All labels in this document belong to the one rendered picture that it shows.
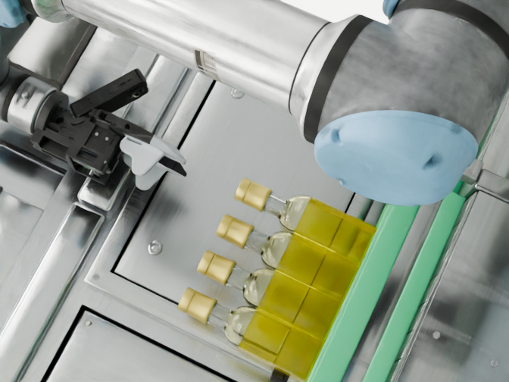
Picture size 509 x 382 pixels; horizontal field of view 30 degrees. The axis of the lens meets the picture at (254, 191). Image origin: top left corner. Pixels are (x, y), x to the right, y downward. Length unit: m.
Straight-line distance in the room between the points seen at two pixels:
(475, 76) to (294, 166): 0.74
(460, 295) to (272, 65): 0.49
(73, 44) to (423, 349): 0.79
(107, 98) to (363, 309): 0.47
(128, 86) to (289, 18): 0.60
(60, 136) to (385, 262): 0.49
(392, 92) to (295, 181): 0.74
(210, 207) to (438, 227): 0.40
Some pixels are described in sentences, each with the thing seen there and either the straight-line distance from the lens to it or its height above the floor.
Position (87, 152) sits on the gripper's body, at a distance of 1.33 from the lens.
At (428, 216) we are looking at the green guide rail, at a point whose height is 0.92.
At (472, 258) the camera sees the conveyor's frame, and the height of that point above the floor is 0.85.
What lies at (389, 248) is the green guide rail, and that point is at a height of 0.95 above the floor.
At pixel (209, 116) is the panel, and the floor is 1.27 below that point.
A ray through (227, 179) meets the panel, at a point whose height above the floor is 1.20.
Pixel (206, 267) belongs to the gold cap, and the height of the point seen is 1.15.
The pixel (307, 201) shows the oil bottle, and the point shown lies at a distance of 1.30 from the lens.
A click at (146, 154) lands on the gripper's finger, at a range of 1.31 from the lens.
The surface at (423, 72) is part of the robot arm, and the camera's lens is 0.75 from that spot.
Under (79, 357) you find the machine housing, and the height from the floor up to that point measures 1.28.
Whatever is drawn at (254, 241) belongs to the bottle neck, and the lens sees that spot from 1.30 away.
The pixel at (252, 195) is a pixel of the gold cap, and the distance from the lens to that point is 1.31.
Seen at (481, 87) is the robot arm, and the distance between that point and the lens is 0.77.
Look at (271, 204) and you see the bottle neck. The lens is 1.31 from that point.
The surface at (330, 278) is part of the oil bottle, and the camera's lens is 1.29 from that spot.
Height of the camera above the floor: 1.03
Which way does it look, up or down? 5 degrees up
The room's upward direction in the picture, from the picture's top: 64 degrees counter-clockwise
